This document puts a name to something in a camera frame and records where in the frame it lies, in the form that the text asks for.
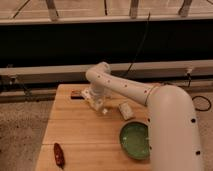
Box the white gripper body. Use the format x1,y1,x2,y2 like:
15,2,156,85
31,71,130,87
89,84,109,111

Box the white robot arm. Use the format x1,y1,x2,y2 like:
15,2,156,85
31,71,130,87
85,62,204,171

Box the green ceramic bowl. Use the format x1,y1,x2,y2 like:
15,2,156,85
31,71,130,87
119,121,150,160

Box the brown rectangular block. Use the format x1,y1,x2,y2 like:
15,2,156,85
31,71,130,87
71,90,83,100

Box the red chili pepper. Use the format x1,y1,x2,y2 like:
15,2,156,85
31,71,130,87
54,143,65,169

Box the black coiled floor cable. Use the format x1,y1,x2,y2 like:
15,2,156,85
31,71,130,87
191,95,213,113

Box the black hanging cable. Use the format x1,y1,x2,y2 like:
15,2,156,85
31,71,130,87
121,12,152,78

